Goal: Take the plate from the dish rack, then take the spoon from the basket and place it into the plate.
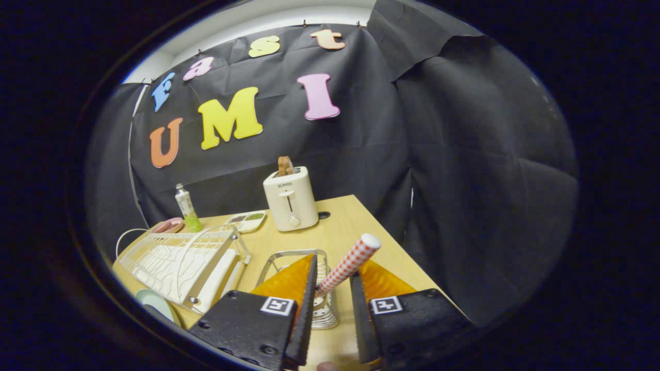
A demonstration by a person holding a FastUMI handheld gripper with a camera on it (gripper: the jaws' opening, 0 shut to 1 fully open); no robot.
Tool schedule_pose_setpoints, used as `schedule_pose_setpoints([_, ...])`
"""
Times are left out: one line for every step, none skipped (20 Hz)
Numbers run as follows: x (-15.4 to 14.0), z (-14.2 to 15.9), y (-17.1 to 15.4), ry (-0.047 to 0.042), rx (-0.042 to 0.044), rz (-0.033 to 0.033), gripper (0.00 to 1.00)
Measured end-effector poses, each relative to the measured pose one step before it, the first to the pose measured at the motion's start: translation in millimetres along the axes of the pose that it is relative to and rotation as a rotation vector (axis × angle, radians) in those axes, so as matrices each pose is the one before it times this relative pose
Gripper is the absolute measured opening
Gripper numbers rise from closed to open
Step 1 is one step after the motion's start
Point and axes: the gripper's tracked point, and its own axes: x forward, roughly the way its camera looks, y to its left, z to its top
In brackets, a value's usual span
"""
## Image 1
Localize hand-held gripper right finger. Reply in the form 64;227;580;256
350;259;475;367

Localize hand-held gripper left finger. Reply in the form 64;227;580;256
188;254;319;371

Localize metal wire basket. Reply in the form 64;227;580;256
256;249;341;330

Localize spoon with red checked handle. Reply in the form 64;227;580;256
316;233;382;297

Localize white wire dish rack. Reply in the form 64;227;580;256
114;224;252;315

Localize pale green plate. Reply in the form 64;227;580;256
135;289;176;324

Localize pink plate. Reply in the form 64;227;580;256
151;217;184;234

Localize white divided tray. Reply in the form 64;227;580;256
225;210;267;233

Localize white toaster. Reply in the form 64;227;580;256
263;166;320;232

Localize green drink bottle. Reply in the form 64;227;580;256
174;183;203;233

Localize black backdrop cloth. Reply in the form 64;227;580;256
85;0;579;328

